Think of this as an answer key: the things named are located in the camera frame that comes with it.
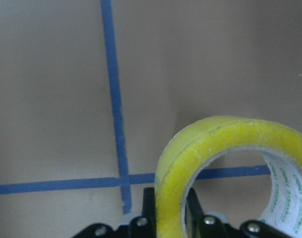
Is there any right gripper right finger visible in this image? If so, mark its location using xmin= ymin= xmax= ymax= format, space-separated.
xmin=184 ymin=188 xmax=203 ymax=238

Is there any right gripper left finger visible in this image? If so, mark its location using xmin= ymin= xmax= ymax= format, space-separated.
xmin=142 ymin=187 xmax=156 ymax=238

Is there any yellow packing tape roll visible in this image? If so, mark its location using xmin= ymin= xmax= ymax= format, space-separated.
xmin=154 ymin=116 xmax=302 ymax=238

